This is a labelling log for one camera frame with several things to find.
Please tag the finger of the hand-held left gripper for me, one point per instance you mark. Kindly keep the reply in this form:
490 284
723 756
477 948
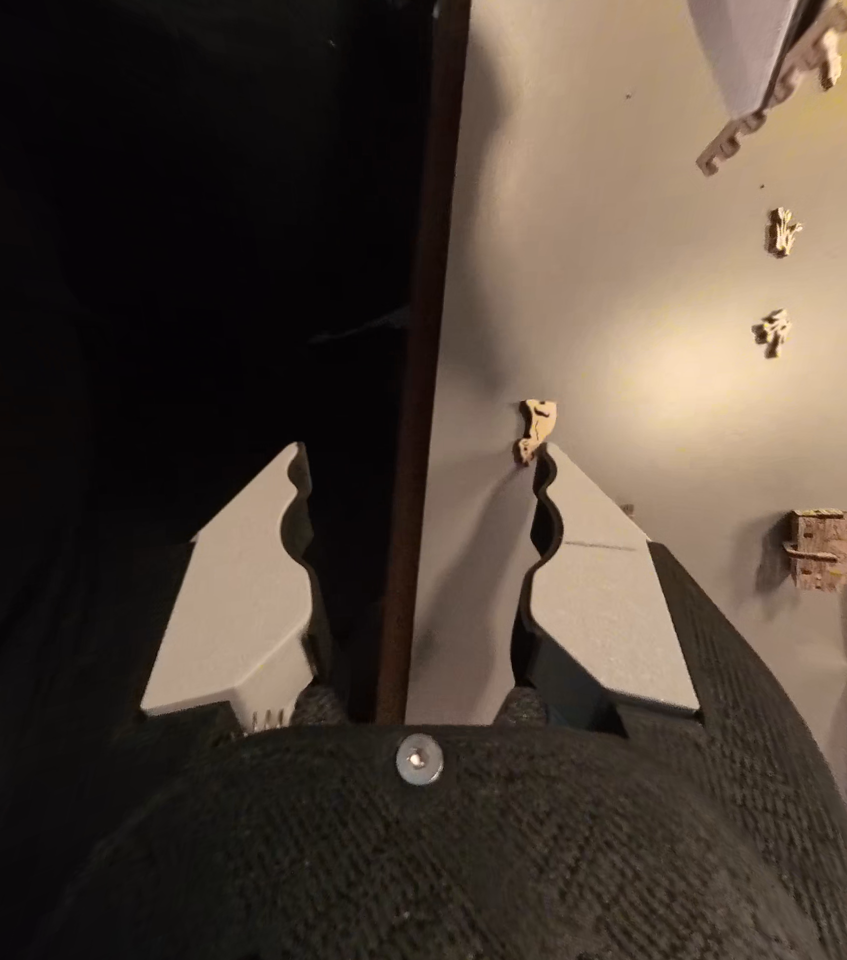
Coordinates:
746 45

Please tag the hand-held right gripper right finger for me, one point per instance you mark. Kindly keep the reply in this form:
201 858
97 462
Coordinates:
603 607

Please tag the toothed wooden part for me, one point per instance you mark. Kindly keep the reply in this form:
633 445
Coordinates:
806 71

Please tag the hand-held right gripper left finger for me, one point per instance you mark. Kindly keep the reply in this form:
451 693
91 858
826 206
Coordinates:
236 600

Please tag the assembled wooden block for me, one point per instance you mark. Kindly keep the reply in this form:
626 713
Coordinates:
825 555

